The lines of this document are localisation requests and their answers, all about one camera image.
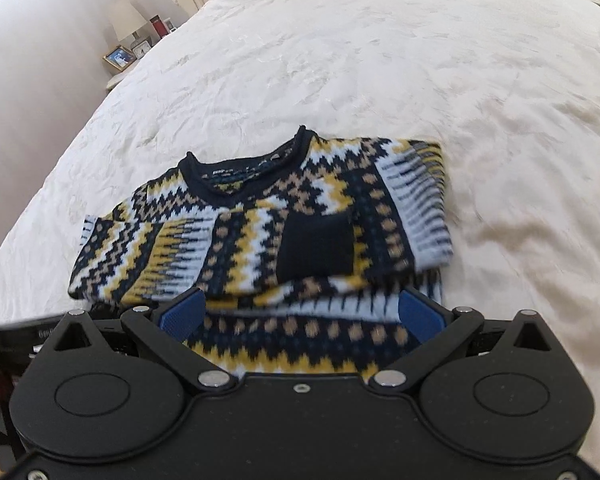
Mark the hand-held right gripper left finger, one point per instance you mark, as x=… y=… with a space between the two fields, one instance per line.
x=180 y=312

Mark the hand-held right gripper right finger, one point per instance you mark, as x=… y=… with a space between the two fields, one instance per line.
x=420 y=310

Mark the navy yellow patterned knit sweater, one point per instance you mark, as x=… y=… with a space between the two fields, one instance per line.
x=260 y=220

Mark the bed with cream bedspread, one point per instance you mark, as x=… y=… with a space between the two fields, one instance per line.
x=380 y=85

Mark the small white alarm clock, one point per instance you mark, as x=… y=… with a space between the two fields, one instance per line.
x=141 y=50

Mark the red bottle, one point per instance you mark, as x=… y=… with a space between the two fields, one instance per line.
x=155 y=26

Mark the cream table lamp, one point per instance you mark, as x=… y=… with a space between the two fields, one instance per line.
x=125 y=20

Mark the gold photo frame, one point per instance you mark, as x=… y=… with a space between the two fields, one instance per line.
x=119 y=58

